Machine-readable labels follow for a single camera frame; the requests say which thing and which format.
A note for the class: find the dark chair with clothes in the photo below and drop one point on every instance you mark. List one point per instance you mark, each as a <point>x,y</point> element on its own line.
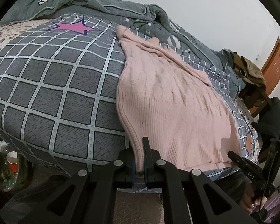
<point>268,111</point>

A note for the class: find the grey checked quilt with stars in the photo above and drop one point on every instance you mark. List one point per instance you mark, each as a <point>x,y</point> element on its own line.
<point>58,99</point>

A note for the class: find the orange wooden door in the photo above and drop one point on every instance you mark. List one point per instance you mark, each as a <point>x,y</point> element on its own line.
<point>271,72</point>

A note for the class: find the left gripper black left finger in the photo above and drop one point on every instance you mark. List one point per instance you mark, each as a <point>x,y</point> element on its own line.
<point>86,197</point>

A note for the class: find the brown clothes pile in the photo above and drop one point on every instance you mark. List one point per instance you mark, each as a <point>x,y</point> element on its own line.
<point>248,71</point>

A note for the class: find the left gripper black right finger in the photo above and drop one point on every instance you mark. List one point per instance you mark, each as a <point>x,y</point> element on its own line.
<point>189,196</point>

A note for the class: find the grey-green fleece blanket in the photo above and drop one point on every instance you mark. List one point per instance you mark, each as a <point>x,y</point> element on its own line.
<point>150,20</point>

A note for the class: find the person's right hand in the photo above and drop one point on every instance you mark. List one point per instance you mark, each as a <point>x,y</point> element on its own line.
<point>248,201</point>

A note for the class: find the red paper cup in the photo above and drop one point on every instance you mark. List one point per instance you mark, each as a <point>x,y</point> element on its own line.
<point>12,160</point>

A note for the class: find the floral bed sheet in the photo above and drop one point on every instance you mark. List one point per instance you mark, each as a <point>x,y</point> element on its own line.
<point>15,35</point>

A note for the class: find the pink knit sweater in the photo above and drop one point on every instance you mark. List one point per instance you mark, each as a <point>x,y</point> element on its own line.
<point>175,106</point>

